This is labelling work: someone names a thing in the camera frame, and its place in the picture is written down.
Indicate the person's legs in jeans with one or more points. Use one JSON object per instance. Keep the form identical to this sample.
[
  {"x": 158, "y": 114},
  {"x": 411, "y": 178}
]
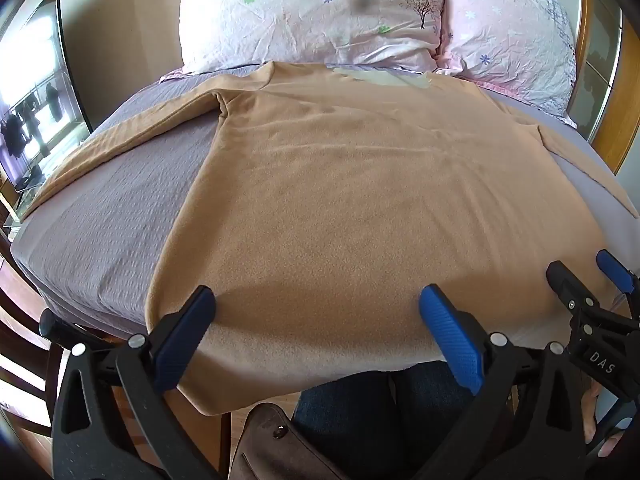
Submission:
[{"x": 370, "y": 410}]

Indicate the white floral pillow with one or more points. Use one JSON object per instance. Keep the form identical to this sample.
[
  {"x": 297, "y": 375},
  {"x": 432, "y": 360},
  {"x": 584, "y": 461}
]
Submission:
[{"x": 310, "y": 10}]

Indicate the wooden headboard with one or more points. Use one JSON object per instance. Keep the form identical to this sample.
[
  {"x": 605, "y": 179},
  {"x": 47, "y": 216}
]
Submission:
[{"x": 595, "y": 50}]

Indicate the brown leather bag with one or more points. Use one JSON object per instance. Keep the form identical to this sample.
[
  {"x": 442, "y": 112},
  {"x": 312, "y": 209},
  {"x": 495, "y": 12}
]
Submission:
[{"x": 285, "y": 447}]

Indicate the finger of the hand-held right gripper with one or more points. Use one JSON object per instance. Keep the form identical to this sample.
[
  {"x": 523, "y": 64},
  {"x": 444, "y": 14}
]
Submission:
[
  {"x": 614, "y": 269},
  {"x": 570, "y": 287}
]

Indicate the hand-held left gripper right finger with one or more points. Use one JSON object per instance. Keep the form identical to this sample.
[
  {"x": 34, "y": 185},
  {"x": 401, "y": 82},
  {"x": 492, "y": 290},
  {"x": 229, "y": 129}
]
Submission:
[{"x": 451, "y": 337}]

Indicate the person's right hand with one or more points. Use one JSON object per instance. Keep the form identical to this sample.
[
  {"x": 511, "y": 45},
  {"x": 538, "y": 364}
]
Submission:
[{"x": 593, "y": 402}]

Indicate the glass television stand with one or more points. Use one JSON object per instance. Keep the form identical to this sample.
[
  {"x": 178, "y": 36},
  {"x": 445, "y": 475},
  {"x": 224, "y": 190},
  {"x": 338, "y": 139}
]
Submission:
[{"x": 15, "y": 207}]

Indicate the tan long-sleeve shirt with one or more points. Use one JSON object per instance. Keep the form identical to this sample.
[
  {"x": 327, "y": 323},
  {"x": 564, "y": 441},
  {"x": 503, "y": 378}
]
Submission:
[{"x": 360, "y": 200}]

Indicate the dark wooden chair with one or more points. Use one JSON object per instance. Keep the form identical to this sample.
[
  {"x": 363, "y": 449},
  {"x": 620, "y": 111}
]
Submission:
[{"x": 25, "y": 340}]

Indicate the black television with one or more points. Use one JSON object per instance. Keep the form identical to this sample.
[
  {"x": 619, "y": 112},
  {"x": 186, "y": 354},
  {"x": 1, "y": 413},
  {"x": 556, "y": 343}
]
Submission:
[{"x": 35, "y": 95}]

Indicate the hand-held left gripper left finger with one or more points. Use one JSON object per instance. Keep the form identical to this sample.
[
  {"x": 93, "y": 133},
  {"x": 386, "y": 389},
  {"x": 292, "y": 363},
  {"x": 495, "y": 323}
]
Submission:
[{"x": 184, "y": 341}]

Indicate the pink floral pillow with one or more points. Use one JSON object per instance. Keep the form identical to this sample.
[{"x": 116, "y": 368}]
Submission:
[{"x": 510, "y": 30}]

